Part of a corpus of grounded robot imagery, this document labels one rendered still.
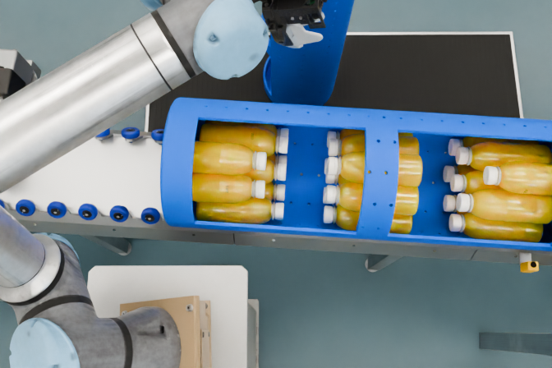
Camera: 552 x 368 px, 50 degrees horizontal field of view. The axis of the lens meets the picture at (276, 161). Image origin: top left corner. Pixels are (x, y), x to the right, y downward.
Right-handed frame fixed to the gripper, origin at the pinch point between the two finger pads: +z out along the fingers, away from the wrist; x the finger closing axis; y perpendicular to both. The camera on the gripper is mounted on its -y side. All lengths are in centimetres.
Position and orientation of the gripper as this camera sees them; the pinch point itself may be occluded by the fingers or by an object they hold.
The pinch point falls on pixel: (295, 39)
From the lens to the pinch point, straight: 95.2
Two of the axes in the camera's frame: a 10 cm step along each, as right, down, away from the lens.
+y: 9.5, 0.1, -3.1
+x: 1.1, -9.5, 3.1
